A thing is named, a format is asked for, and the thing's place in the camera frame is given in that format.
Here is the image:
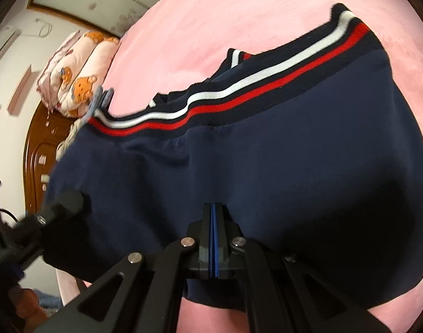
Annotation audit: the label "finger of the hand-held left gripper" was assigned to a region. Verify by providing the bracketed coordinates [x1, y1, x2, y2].
[19, 190, 85, 236]

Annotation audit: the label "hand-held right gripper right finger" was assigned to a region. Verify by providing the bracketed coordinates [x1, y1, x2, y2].
[215, 203, 389, 333]

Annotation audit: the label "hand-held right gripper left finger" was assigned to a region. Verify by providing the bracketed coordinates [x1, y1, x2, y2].
[41, 202, 215, 333]

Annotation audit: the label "navy and red baseball jacket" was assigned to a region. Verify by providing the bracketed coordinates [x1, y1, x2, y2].
[41, 3, 423, 314]

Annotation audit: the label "person's left hand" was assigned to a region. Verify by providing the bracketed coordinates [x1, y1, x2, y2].
[10, 286, 50, 332]

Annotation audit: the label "brown wooden headboard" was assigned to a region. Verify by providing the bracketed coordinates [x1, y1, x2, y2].
[23, 102, 77, 216]

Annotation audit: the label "folded blue jeans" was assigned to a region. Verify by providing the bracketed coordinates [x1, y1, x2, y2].
[88, 87, 115, 115]

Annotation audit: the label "bear print quilt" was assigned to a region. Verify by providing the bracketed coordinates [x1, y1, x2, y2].
[36, 31, 122, 118]

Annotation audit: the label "pink plush bed blanket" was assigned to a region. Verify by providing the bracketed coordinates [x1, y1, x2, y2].
[55, 0, 423, 333]

